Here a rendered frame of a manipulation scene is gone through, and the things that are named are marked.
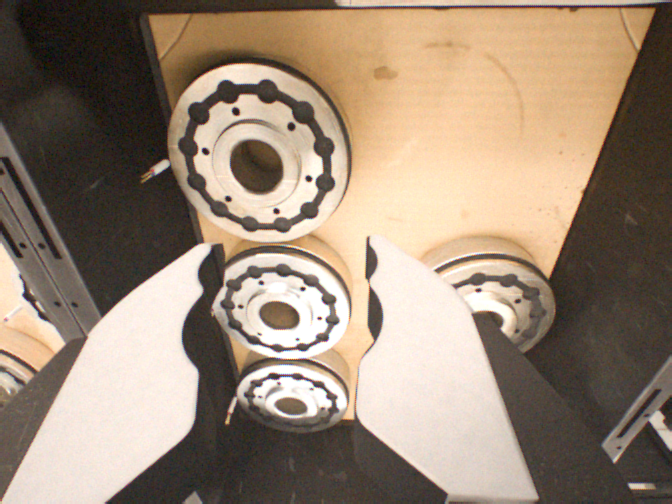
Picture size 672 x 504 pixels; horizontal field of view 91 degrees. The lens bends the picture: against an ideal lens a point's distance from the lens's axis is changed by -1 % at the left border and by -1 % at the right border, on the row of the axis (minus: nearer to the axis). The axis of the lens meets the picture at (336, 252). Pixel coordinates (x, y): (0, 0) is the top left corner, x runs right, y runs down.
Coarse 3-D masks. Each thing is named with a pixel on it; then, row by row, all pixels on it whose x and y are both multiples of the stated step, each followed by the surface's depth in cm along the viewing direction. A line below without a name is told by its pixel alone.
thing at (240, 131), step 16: (240, 128) 17; (256, 128) 17; (272, 128) 17; (224, 144) 18; (272, 144) 18; (288, 144) 18; (224, 160) 18; (288, 160) 18; (224, 176) 19; (288, 176) 18; (240, 192) 19; (256, 192) 19; (272, 192) 19; (288, 192) 19
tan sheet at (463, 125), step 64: (192, 64) 19; (320, 64) 19; (384, 64) 18; (448, 64) 18; (512, 64) 18; (576, 64) 18; (384, 128) 20; (448, 128) 20; (512, 128) 20; (576, 128) 20; (384, 192) 23; (448, 192) 22; (512, 192) 22; (576, 192) 22
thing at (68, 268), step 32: (0, 96) 11; (0, 128) 11; (0, 160) 12; (32, 160) 13; (32, 192) 13; (32, 224) 14; (64, 224) 14; (64, 256) 14; (64, 288) 15; (96, 288) 16; (96, 320) 16; (640, 384) 17; (640, 416) 18; (608, 448) 20
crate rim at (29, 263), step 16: (0, 192) 13; (0, 208) 13; (0, 224) 14; (16, 224) 14; (0, 240) 14; (16, 240) 14; (16, 256) 15; (32, 256) 15; (32, 272) 15; (48, 272) 15; (32, 288) 16; (48, 288) 15; (48, 304) 16; (64, 304) 16; (64, 320) 17; (64, 336) 17; (80, 336) 17
